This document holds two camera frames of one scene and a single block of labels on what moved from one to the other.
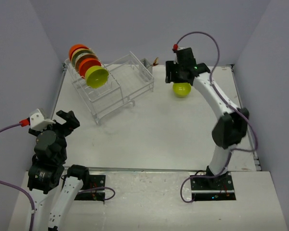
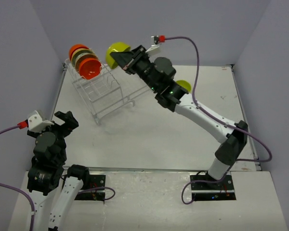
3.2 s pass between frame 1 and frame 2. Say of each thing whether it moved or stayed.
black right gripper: moved
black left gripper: stayed
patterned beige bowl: stayed
